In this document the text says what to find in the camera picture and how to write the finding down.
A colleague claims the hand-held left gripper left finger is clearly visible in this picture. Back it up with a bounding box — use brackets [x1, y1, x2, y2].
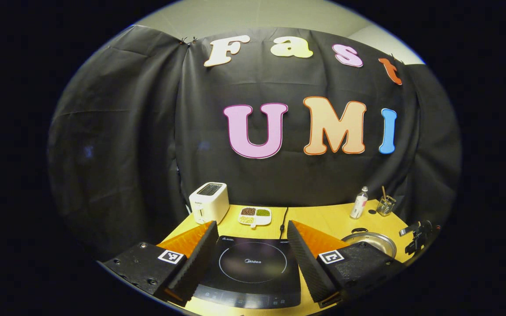
[102, 220, 220, 307]

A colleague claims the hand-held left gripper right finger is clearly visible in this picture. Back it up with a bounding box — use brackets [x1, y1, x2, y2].
[286, 220, 406, 309]

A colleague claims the stainless steel pot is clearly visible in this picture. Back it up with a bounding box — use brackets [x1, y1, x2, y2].
[340, 227, 398, 259]

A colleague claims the black induction cooktop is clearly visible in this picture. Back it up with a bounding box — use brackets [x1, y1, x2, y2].
[191, 235, 302, 309]

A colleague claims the small glass jar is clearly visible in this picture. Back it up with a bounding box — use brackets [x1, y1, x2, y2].
[376, 195, 397, 217]

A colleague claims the white toaster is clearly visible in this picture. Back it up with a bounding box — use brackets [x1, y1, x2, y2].
[188, 182, 230, 225]

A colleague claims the clear plastic bottle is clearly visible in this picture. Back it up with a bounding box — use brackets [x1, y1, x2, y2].
[350, 186, 369, 220]

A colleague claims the white divided dish of beans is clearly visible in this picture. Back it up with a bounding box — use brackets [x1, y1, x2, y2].
[238, 206, 273, 229]

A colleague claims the black backdrop cloth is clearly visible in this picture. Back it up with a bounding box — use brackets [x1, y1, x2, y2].
[47, 25, 463, 264]

